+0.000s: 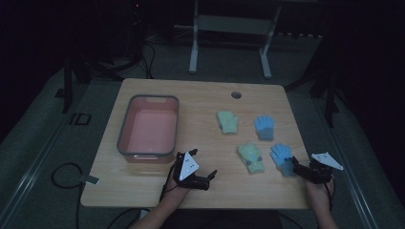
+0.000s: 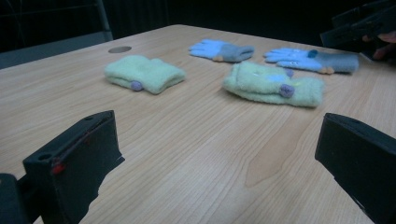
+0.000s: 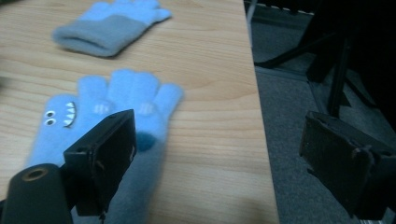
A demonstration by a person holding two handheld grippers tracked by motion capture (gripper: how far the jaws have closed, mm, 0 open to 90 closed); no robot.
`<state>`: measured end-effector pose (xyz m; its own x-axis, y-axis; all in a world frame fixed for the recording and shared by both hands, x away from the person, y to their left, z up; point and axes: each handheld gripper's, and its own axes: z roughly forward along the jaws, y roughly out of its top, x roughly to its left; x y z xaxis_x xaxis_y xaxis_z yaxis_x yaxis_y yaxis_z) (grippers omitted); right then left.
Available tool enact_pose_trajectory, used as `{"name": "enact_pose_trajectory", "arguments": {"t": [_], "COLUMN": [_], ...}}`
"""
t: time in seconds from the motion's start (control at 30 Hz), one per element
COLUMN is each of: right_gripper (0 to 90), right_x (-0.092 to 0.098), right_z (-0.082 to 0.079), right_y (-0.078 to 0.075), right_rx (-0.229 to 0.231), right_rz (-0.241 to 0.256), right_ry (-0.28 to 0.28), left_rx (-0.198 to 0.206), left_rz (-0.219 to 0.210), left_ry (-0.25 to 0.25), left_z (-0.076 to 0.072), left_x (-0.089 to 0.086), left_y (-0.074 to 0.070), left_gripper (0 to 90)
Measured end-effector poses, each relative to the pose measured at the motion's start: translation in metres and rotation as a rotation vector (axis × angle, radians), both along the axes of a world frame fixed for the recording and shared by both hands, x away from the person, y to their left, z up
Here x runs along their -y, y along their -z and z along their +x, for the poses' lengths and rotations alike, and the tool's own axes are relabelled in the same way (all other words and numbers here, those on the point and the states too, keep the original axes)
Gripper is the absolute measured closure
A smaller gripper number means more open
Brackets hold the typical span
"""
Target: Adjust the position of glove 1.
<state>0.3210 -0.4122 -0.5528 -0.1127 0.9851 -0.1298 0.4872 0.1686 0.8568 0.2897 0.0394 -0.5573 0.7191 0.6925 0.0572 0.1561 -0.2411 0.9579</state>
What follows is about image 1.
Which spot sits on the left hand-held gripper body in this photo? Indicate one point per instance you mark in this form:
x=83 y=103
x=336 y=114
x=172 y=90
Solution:
x=188 y=166

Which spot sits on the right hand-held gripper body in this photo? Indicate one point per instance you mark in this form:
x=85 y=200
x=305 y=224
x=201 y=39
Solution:
x=320 y=173

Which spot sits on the blue and grey glove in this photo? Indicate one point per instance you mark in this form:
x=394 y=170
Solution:
x=265 y=128
x=281 y=157

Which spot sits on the person's right hand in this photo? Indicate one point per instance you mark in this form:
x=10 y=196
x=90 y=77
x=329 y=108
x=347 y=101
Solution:
x=320 y=194

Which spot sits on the person's left hand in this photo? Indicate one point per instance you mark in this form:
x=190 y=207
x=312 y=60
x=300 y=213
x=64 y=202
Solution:
x=177 y=192

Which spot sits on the green glove with blue pompoms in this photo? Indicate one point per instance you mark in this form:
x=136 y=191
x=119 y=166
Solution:
x=251 y=159

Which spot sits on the plain green glove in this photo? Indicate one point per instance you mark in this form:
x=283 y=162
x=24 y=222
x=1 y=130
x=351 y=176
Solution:
x=227 y=122

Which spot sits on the pink bin with grey rim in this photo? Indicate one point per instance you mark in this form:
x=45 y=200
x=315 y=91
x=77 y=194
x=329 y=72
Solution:
x=149 y=129

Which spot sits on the black stand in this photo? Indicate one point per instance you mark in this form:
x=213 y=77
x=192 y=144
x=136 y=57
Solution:
x=68 y=86
x=329 y=95

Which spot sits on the grey flat plug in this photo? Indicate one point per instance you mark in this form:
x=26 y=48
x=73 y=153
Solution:
x=89 y=180

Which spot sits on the white metal stand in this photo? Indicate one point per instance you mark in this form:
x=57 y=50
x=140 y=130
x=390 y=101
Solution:
x=234 y=24

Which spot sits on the small black floor bracket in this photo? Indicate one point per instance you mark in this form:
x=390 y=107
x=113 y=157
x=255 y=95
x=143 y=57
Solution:
x=80 y=119

